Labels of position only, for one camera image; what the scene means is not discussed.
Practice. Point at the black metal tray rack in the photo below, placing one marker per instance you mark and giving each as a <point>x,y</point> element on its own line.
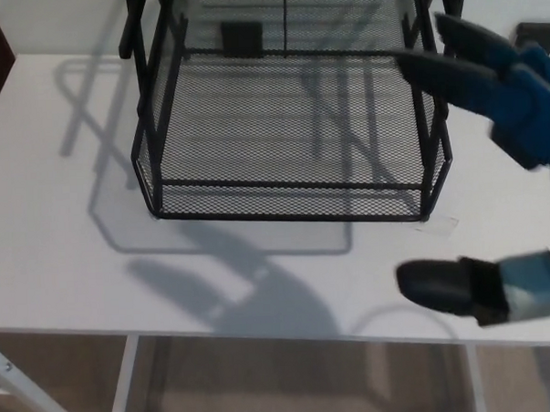
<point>125,43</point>

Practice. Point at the white desk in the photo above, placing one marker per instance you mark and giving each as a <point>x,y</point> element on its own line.
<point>52,225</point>

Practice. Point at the clear tape strip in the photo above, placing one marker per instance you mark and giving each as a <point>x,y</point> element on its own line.
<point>440,226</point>

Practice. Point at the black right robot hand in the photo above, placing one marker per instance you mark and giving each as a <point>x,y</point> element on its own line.
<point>521,95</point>

